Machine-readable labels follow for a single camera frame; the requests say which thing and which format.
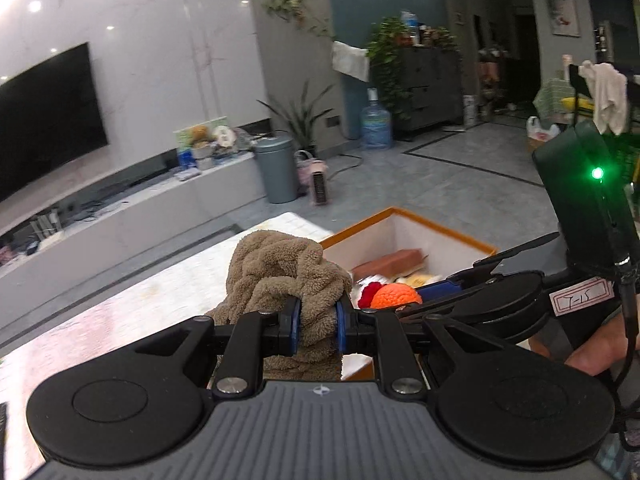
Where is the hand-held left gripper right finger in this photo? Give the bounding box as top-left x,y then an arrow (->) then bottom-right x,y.
336,300 -> 506,395

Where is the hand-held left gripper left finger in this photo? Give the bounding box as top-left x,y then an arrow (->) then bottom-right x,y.
125,296 -> 303,397

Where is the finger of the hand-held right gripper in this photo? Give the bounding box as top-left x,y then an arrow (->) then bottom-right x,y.
397,275 -> 501,322
472,232 -> 566,276

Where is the orange knitted ball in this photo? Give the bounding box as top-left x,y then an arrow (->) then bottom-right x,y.
372,284 -> 423,308

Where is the orange cardboard box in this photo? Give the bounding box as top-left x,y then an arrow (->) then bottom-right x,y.
317,206 -> 501,381

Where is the brown fluffy towel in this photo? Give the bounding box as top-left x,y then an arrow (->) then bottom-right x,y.
205,230 -> 353,381

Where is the person's right hand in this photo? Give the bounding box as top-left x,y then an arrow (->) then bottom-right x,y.
565,317 -> 640,375

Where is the white plastic shopping bag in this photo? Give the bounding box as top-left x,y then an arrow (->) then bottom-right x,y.
526,116 -> 561,141

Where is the green checked table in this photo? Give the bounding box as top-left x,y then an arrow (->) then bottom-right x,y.
532,77 -> 596,121

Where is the white draped cloth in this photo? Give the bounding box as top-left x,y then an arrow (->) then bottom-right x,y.
580,60 -> 627,136

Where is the black chair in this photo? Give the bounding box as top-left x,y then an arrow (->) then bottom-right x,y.
567,60 -> 640,131

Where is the floral printed tablecloth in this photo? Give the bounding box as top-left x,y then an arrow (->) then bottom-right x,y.
0,211 -> 336,411

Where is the pink woven basket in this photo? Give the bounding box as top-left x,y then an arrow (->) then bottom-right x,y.
295,150 -> 316,196

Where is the grey trash can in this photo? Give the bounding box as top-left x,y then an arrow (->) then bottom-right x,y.
254,135 -> 299,204

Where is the cluttered shelf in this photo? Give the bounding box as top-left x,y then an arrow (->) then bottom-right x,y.
475,47 -> 516,111

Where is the blue water bottle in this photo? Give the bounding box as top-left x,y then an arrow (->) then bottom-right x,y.
361,89 -> 393,150

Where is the white marble television console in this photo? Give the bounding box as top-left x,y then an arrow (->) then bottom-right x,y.
0,152 -> 266,281

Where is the dark grey cabinet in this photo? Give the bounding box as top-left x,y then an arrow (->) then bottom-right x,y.
395,45 -> 463,133

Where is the white round fan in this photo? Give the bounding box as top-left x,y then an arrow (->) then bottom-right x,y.
212,126 -> 236,153

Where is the long-leaf potted plant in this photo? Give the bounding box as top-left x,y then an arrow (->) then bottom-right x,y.
257,82 -> 333,158

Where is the green printed card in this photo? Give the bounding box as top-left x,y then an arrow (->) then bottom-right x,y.
173,116 -> 230,153

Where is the person's teal clothing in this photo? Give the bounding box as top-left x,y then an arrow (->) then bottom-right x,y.
595,437 -> 640,480

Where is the green ivy plant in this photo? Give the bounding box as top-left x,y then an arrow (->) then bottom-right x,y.
367,17 -> 416,121

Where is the white hanging bag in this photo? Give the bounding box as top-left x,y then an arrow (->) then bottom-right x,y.
331,41 -> 371,82

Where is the hanging vine plant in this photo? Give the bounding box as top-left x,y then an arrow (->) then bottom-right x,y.
262,0 -> 333,38

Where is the black floor cable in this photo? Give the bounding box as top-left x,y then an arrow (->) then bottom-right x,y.
330,152 -> 363,178

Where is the small framed wall art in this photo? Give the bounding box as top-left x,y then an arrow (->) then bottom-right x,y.
546,0 -> 581,37

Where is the wall-mounted black television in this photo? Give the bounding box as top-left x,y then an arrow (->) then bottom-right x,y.
0,42 -> 109,203

